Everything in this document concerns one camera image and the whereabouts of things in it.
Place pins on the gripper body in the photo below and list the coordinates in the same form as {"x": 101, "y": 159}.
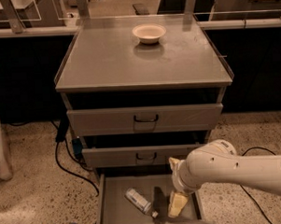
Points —
{"x": 177, "y": 178}

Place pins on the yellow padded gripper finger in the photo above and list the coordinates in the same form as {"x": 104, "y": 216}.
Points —
{"x": 178, "y": 201}

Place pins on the blue plastic bottle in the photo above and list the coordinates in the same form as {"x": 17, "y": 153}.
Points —
{"x": 140, "y": 202}

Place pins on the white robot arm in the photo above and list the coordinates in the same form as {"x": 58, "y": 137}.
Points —
{"x": 218, "y": 162}

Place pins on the grey bottom drawer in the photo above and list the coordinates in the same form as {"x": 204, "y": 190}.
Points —
{"x": 114, "y": 208}

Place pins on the grey drawer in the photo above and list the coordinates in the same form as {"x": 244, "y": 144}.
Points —
{"x": 114, "y": 208}
{"x": 157, "y": 119}
{"x": 132, "y": 156}

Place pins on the grey metal drawer cabinet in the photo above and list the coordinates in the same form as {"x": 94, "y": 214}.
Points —
{"x": 108, "y": 67}

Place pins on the grey middle drawer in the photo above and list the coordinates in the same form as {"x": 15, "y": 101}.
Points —
{"x": 132, "y": 156}

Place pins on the grey top drawer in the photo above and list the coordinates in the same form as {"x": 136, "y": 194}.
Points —
{"x": 157, "y": 119}

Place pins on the blue power box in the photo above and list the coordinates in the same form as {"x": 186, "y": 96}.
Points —
{"x": 77, "y": 147}

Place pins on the white paper bowl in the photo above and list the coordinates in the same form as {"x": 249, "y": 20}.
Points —
{"x": 149, "y": 33}

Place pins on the glass railing barrier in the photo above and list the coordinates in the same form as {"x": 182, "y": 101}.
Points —
{"x": 21, "y": 14}

